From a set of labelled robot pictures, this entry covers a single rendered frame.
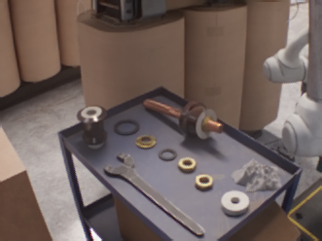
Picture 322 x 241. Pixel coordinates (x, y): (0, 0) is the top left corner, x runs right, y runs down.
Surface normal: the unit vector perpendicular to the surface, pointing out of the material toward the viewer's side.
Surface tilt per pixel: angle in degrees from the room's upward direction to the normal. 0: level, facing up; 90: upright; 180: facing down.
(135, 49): 90
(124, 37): 90
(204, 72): 90
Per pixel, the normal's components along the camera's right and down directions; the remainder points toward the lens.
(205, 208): -0.01, -0.82
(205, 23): -0.06, 0.57
